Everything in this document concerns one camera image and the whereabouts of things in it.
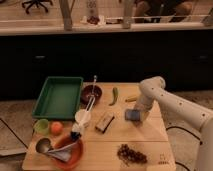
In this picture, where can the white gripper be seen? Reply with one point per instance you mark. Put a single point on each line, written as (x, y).
(143, 105)

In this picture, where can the blue sponge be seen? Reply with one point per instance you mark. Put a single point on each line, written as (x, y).
(132, 115)

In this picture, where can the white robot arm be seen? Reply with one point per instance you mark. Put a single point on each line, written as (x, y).
(199, 117)

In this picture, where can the yellow banana toy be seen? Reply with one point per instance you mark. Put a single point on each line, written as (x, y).
(130, 99)

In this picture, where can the green chili pepper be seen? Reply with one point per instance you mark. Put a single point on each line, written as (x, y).
(115, 96)

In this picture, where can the small wooden block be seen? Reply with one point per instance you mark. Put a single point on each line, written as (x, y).
(104, 122)

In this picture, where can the dark brown bowl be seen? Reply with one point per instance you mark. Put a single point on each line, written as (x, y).
(89, 91)

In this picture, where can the bunch of dark grapes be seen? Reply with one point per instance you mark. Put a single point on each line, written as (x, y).
(130, 156)

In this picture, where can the white black bottle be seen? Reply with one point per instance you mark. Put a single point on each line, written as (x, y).
(76, 131)

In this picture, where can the green plastic tray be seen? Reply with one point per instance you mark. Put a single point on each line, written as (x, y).
(59, 98)

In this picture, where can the orange plate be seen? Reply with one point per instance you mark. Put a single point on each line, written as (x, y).
(76, 154)

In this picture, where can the orange fruit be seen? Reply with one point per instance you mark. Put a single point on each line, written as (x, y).
(56, 128)

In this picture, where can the grey folded cloth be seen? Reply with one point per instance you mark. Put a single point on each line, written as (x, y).
(63, 154)

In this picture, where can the seated person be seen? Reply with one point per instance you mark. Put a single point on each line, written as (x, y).
(177, 9)

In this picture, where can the small green cup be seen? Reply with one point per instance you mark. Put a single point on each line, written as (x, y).
(42, 126)

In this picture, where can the metal ladle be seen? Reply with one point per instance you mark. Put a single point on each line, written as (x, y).
(44, 146)

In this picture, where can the black office chair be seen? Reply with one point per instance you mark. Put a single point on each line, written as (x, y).
(29, 3)

